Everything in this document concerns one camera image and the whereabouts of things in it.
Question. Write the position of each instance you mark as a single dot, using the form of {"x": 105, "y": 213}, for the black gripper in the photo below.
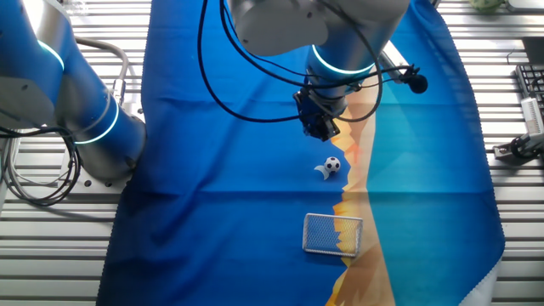
{"x": 312, "y": 115}

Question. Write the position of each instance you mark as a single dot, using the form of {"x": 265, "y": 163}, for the small black white soccer ball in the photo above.
{"x": 332, "y": 164}

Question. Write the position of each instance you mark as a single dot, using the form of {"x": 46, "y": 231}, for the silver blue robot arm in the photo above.
{"x": 42, "y": 85}

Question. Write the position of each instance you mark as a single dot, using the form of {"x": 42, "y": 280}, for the blue printed mountain cloth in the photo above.
{"x": 255, "y": 170}

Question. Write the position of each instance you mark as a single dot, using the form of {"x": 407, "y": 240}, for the green object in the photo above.
{"x": 486, "y": 5}

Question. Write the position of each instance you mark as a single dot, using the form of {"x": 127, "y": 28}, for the black keyboard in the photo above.
{"x": 531, "y": 78}

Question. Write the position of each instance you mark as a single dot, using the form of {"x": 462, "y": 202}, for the dark grey box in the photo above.
{"x": 533, "y": 51}

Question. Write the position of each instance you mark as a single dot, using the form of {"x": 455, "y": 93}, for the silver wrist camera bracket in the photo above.
{"x": 391, "y": 57}

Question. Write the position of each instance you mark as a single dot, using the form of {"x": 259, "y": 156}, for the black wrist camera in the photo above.
{"x": 417, "y": 83}

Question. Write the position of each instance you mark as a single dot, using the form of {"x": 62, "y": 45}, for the silver fixed depth camera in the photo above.
{"x": 531, "y": 117}

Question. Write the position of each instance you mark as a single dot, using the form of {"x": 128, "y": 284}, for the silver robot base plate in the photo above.
{"x": 98, "y": 187}

